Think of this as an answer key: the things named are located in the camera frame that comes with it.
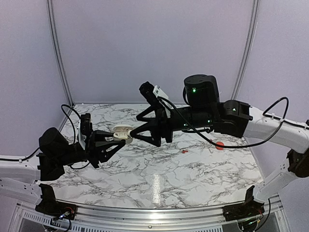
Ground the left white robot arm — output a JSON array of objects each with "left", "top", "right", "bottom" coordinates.
[{"left": 0, "top": 128, "right": 126, "bottom": 215}]

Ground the aluminium front rail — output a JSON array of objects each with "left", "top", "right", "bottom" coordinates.
[{"left": 14, "top": 199, "right": 283, "bottom": 232}]

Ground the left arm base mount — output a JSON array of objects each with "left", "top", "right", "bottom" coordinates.
[{"left": 35, "top": 184, "right": 77, "bottom": 220}]

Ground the white earbuds charging case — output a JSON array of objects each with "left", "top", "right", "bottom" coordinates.
[{"left": 112, "top": 124, "right": 133, "bottom": 144}]

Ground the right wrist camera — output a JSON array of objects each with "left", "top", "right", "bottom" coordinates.
[{"left": 139, "top": 82, "right": 172, "bottom": 118}]

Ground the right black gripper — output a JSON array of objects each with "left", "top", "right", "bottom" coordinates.
[{"left": 130, "top": 104, "right": 214, "bottom": 147}]

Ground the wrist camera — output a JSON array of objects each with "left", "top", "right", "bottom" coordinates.
[
  {"left": 78, "top": 113, "right": 92, "bottom": 150},
  {"left": 139, "top": 82, "right": 172, "bottom": 118}
]

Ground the aluminium frame post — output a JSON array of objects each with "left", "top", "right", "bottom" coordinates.
[
  {"left": 230, "top": 0, "right": 260, "bottom": 100},
  {"left": 46, "top": 0, "right": 74, "bottom": 106}
]

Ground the red round cap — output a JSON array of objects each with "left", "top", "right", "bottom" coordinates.
[{"left": 215, "top": 142, "right": 225, "bottom": 150}]

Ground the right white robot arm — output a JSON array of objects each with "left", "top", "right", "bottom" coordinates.
[{"left": 130, "top": 74, "right": 309, "bottom": 217}]

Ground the right aluminium frame post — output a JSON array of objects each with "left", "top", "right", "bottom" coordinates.
[{"left": 230, "top": 0, "right": 260, "bottom": 100}]

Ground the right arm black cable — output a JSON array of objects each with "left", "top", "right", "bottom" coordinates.
[{"left": 158, "top": 96, "right": 309, "bottom": 148}]

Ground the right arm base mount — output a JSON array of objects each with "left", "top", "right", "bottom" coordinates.
[{"left": 223, "top": 185, "right": 265, "bottom": 221}]

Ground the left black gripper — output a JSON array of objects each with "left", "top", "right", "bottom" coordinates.
[{"left": 57, "top": 129, "right": 125, "bottom": 169}]

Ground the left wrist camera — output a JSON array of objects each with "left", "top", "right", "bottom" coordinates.
[{"left": 78, "top": 113, "right": 92, "bottom": 150}]

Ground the left aluminium frame post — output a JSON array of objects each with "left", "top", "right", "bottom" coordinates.
[{"left": 46, "top": 0, "right": 74, "bottom": 106}]

